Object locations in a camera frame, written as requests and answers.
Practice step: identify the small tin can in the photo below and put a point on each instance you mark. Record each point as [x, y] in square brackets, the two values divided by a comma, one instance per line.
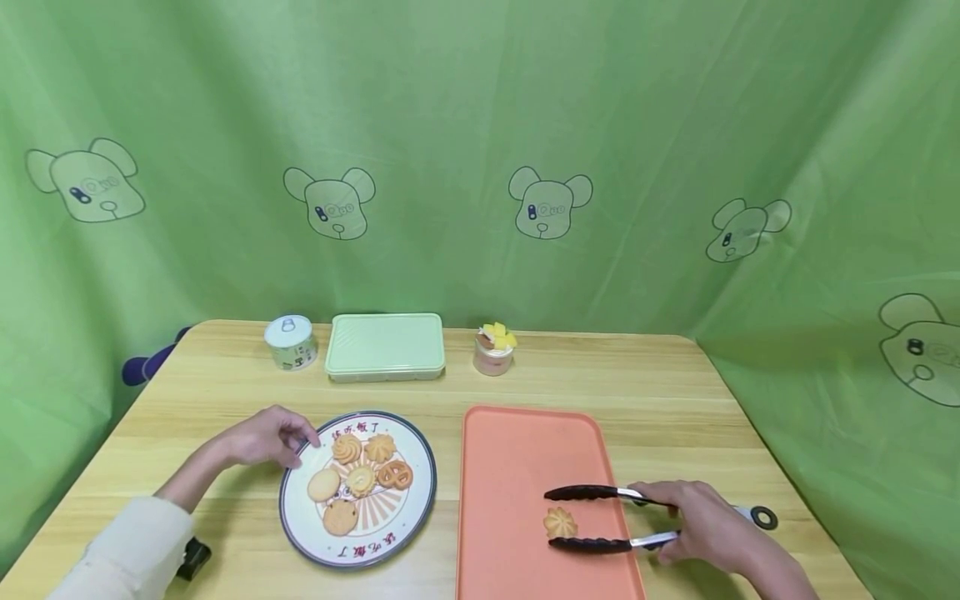
[289, 342]

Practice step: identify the dark purple object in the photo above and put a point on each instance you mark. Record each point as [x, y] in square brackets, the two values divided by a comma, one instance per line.
[150, 362]

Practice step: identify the piped rosette cookie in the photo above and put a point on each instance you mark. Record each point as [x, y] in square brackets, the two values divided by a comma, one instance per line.
[560, 523]
[346, 448]

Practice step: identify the light green lidded box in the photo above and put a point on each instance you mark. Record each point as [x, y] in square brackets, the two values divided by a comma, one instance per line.
[385, 346]

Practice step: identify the person's right hand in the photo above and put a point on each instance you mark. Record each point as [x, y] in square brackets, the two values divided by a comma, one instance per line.
[709, 525]

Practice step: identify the person's left thumb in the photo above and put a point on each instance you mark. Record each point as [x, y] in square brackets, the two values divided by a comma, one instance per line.
[288, 457]

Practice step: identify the chocolate chip cookie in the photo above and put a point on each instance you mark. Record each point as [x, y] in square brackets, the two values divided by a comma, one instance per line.
[340, 517]

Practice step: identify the star-shaped piped cookie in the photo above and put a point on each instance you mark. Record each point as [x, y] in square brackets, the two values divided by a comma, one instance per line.
[380, 447]

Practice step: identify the person's left fingers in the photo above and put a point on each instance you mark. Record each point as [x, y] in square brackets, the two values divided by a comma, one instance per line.
[301, 428]

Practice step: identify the person's left forearm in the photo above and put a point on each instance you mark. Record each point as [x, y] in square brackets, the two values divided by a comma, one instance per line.
[142, 542]

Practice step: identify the person's left hand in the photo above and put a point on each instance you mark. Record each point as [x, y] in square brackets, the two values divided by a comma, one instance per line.
[262, 437]

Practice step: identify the plain round cookie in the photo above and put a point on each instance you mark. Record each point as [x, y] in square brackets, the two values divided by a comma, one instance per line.
[323, 485]

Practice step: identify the dessert cup with fruit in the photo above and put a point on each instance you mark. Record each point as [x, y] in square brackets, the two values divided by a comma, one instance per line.
[494, 350]

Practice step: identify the pale swirl cookie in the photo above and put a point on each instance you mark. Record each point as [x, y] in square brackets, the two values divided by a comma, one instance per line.
[361, 481]

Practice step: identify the pretzel-shaped cookie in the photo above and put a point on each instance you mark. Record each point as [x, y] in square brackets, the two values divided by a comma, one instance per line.
[395, 475]

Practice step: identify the black-tipped steel tongs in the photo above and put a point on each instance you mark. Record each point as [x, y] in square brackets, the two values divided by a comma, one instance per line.
[585, 493]

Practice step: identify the person's right forearm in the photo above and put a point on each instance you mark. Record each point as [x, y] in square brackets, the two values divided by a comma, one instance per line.
[776, 575]

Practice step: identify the person's right thumb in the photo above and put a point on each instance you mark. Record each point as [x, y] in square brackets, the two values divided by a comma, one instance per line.
[670, 548]

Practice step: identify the black wrist band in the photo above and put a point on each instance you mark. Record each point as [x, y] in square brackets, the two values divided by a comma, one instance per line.
[193, 559]

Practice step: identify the person's right index finger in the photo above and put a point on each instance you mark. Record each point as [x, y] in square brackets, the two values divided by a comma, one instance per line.
[654, 492]

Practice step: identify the orange rectangular tray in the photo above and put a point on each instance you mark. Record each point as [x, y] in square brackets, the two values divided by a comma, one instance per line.
[510, 458]

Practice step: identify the round printed plate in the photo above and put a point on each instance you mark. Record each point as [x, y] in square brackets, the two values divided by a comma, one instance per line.
[409, 508]

